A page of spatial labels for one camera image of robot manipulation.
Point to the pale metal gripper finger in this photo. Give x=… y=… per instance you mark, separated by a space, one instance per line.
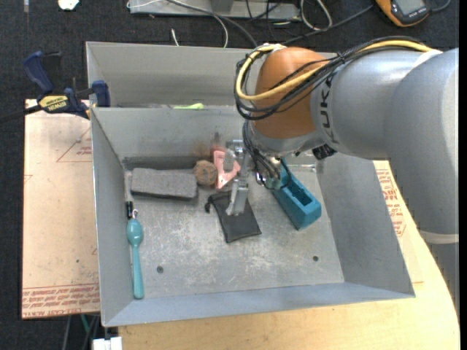
x=228 y=160
x=238 y=199

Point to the brown ball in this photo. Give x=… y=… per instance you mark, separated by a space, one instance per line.
x=205 y=173

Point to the black cloth pouch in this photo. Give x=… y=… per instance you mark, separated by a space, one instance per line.
x=239 y=226

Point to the yellow-green flat thing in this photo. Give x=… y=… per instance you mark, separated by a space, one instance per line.
x=189 y=106

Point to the teal rectangular open box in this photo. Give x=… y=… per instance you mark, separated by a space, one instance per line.
x=304 y=211

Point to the grey flat block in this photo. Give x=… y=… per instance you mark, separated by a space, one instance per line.
x=164 y=183

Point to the grey metal bin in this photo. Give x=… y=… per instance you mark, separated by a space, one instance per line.
x=204 y=264

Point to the slim grey black stick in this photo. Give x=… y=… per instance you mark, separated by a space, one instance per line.
x=128 y=195

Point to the teal spoon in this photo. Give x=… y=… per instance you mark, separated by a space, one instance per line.
x=135 y=253

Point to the brown cardboard board red print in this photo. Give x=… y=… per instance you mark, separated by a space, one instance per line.
x=58 y=213

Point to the pink triangle frame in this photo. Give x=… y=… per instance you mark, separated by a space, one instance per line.
x=219 y=179

